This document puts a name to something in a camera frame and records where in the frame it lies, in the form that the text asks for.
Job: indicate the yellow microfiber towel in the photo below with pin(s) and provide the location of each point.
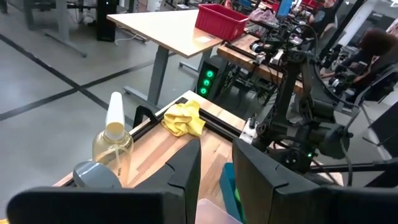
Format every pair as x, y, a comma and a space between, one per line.
183, 119

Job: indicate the blue plastic basket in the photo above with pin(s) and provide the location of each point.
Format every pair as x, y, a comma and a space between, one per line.
228, 186

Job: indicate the green microfiber towel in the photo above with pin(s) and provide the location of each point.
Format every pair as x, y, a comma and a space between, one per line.
237, 196

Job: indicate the white top table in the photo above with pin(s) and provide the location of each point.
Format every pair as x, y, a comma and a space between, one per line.
168, 31

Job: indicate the pink cloth pile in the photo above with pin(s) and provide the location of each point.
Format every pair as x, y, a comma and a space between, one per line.
261, 15

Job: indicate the white paper label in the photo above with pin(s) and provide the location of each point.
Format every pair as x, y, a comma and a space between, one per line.
203, 39

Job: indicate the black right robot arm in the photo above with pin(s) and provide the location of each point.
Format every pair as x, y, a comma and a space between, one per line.
314, 109

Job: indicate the red plastic bin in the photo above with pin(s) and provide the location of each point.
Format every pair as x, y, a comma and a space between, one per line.
217, 21

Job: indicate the black computer tower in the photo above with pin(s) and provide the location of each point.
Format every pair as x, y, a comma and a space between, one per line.
105, 21

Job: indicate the person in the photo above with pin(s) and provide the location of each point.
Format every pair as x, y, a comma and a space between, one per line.
376, 43
323, 18

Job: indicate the grey table leg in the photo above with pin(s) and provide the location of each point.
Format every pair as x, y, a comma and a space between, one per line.
157, 74

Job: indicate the clear plastic basket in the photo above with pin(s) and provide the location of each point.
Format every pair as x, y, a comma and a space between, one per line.
211, 214

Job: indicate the computer tower green lights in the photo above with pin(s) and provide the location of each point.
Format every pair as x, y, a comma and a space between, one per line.
208, 81

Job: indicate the wooden top table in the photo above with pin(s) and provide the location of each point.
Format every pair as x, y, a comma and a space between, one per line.
242, 53

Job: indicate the grey desk frame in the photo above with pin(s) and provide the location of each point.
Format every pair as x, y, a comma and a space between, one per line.
63, 25

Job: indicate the black background robot arm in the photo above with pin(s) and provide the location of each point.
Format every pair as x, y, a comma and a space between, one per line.
267, 46

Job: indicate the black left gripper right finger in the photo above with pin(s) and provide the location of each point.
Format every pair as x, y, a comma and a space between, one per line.
280, 202

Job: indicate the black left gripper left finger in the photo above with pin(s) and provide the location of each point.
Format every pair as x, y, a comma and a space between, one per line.
93, 205

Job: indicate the blue monitor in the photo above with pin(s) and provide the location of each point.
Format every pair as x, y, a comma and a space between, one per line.
284, 7

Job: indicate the grey cap spray bottle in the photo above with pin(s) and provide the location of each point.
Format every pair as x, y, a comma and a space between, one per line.
96, 175

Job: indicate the white trigger spray bottle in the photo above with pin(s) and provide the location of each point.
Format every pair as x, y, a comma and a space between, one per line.
113, 146

